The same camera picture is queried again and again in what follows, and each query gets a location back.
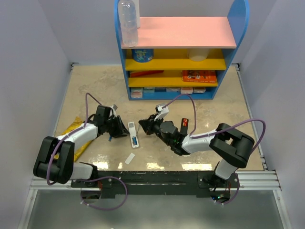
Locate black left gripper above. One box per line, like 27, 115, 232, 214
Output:
104, 115, 130, 138

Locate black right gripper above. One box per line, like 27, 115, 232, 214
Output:
140, 113, 172, 146

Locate white remote control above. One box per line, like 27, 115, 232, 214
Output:
128, 122, 139, 148

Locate white battery cover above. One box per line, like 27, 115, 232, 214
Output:
125, 153, 135, 165

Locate black remote control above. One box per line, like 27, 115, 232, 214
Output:
180, 118, 189, 136

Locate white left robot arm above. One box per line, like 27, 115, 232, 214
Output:
33, 105, 129, 187

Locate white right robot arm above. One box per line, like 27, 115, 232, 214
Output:
139, 115, 254, 187

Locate red white tissue pack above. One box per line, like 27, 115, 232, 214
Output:
130, 87, 143, 99

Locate green tissue pack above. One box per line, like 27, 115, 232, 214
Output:
143, 87, 155, 94

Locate blue tissue pack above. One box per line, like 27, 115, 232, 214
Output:
155, 87, 166, 92

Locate yellow chips bag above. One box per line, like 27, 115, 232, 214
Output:
58, 116, 98, 162

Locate red tissue pack right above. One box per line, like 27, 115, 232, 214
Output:
180, 87, 193, 94

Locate red flat book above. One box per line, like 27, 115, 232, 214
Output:
130, 70, 164, 78

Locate white tissue pack right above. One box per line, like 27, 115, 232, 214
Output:
193, 87, 206, 94

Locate blue cartoon can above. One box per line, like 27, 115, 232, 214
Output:
132, 49, 154, 63

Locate blue shelf unit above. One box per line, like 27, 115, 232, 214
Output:
114, 0, 249, 100

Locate orange box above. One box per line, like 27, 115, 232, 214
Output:
182, 70, 217, 83

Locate clear plastic bottle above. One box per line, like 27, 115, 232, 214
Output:
118, 0, 138, 47

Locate white bottle behind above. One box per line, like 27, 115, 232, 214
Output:
134, 0, 141, 28

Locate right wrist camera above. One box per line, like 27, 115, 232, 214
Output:
154, 104, 169, 121

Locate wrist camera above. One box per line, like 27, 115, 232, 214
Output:
154, 104, 169, 121
110, 104, 118, 117

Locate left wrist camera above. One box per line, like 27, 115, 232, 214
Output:
110, 104, 118, 117

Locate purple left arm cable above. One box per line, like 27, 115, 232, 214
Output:
46, 93, 103, 186

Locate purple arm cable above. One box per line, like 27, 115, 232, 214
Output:
162, 94, 267, 158
46, 93, 103, 186

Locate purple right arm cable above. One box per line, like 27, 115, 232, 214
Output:
162, 94, 267, 158

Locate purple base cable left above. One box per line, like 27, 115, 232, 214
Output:
80, 176, 129, 211

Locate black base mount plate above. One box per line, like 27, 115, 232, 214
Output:
71, 171, 240, 200

